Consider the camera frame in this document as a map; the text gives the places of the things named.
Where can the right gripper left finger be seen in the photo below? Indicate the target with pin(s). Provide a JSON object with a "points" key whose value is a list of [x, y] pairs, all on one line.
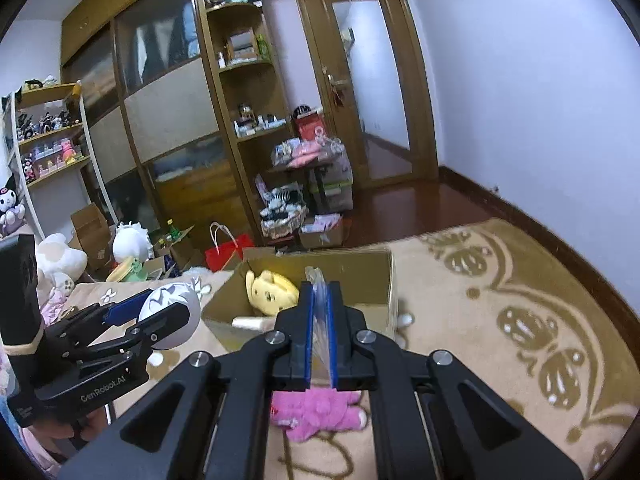
{"points": [[209, 417]]}

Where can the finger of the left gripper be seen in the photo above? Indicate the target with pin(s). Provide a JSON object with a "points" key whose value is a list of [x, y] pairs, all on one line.
{"points": [[140, 338], [115, 312]]}

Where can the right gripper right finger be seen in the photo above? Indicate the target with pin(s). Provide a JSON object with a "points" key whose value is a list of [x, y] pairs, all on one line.
{"points": [[431, 416]]}

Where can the white-haired doll plush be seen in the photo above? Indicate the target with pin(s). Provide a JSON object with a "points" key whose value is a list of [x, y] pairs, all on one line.
{"points": [[164, 296]]}

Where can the pink plush toy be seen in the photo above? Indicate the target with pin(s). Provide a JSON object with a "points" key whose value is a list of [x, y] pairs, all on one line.
{"points": [[302, 414]]}

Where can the yellow dog plush toy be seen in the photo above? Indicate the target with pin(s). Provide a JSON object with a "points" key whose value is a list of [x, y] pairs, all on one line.
{"points": [[270, 293]]}

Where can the person's left hand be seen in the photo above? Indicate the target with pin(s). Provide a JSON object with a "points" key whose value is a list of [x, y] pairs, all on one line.
{"points": [[51, 430]]}

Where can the white bear plush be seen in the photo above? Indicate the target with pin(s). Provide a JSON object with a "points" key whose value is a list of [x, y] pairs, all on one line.
{"points": [[60, 263]]}

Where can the green frog plush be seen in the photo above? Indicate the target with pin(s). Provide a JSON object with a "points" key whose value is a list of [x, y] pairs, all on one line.
{"points": [[129, 270]]}

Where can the brown cardboard box on floor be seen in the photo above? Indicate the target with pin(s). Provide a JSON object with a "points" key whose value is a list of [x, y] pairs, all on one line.
{"points": [[93, 235]]}

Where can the white round plush toy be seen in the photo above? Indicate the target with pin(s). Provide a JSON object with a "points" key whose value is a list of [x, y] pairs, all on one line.
{"points": [[132, 240]]}

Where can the red paper gift bag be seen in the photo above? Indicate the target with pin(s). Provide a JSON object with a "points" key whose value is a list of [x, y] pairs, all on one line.
{"points": [[225, 246]]}

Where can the kuromi plush doll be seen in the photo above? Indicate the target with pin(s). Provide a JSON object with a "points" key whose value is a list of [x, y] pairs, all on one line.
{"points": [[12, 210]]}

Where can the lace trimmed basket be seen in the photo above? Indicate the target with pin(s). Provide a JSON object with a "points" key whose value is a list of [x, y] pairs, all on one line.
{"points": [[285, 209]]}

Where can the white wooden toy shelf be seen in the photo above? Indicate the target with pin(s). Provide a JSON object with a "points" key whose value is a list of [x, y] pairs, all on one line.
{"points": [[49, 138]]}

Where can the small cardboard box with items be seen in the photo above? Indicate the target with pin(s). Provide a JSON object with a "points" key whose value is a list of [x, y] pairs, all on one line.
{"points": [[322, 231]]}

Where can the small black side table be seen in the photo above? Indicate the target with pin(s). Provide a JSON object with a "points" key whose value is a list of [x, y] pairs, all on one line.
{"points": [[301, 175]]}

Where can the stacked storage boxes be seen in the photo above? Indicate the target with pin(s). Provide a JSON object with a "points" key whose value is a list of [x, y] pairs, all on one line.
{"points": [[331, 185]]}

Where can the wooden wardrobe with shelves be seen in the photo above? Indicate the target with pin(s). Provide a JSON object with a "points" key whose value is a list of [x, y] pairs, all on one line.
{"points": [[158, 118]]}

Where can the wooden door with glass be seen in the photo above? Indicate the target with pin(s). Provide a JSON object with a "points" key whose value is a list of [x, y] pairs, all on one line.
{"points": [[371, 75]]}

